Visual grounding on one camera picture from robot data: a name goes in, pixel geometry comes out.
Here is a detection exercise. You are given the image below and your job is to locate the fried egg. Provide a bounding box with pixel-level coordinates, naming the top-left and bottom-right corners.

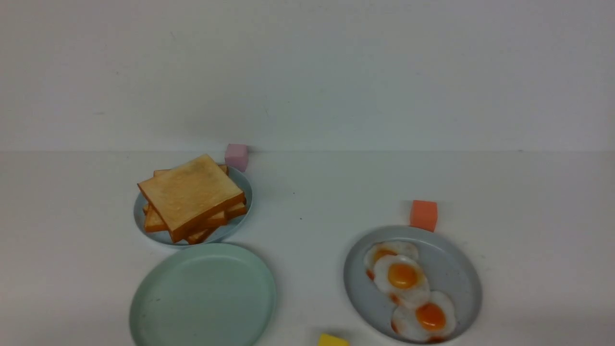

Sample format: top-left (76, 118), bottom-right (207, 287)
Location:
top-left (373, 255), bottom-right (431, 309)
top-left (390, 290), bottom-right (457, 343)
top-left (363, 241), bottom-right (419, 281)

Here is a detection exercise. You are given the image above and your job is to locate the yellow foam cube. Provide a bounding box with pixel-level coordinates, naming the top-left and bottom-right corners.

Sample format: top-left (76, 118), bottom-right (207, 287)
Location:
top-left (317, 334), bottom-right (350, 346)

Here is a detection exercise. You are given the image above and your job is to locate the green serving plate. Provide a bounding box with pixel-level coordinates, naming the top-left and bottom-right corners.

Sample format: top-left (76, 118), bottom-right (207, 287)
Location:
top-left (129, 243), bottom-right (277, 346)

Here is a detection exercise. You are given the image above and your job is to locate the pink foam cube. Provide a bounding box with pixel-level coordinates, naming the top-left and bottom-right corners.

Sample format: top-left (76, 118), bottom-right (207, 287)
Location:
top-left (224, 144), bottom-right (249, 172)

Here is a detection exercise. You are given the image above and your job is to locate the toast slice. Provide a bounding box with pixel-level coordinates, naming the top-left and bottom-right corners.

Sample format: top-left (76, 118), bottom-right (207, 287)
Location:
top-left (137, 155), bottom-right (245, 243)
top-left (186, 228), bottom-right (217, 245)
top-left (135, 198), bottom-right (247, 235)
top-left (143, 204), bottom-right (228, 233)

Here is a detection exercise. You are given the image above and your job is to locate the light blue bread plate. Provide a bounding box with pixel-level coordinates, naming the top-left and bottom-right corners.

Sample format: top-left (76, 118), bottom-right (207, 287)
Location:
top-left (134, 165), bottom-right (253, 247)

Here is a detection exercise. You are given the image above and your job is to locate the grey egg plate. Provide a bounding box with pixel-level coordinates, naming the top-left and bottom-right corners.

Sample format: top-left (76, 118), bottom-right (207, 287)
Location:
top-left (342, 225), bottom-right (483, 346)

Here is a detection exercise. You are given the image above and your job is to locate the orange foam cube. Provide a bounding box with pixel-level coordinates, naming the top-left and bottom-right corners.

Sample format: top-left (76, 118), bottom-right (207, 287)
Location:
top-left (409, 200), bottom-right (439, 233)

